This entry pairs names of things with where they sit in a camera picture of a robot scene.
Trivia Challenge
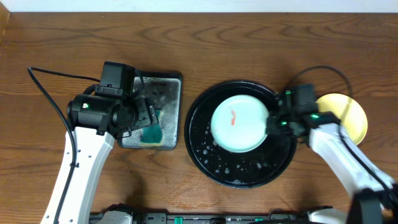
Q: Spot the green scrub sponge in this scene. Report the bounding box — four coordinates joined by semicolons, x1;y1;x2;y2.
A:
140;110;164;147

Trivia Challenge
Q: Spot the yellow plate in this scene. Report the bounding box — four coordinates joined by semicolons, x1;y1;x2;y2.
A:
316;93;368;145

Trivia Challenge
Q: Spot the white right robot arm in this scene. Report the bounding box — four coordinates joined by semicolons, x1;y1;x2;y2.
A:
266;105;397;223

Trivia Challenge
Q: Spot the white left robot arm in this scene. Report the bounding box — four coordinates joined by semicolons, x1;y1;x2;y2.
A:
42;94;158;223

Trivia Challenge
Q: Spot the round black tray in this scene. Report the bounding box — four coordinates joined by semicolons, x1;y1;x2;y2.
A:
184;80;297;189

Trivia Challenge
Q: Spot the black rectangular soapy tray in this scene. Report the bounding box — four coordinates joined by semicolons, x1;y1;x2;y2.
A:
118;72;182;150

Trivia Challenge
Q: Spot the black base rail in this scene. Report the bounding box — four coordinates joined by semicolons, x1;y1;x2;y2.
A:
89;213;310;224

